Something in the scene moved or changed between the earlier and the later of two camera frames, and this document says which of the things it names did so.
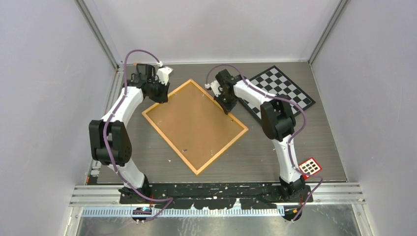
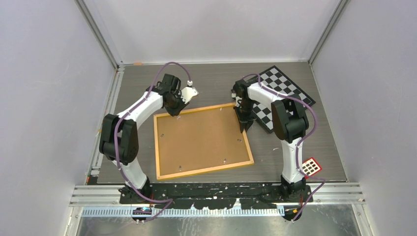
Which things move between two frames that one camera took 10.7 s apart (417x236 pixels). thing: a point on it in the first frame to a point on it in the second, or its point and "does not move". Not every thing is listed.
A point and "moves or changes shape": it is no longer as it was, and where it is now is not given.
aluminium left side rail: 95,167 does not move
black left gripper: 163,98 to 174,113
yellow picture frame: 195,126 moves or changes shape
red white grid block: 310,166 does not move
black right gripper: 227,107 to 245,122
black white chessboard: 274,82 does not move
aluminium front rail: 97,194 does not move
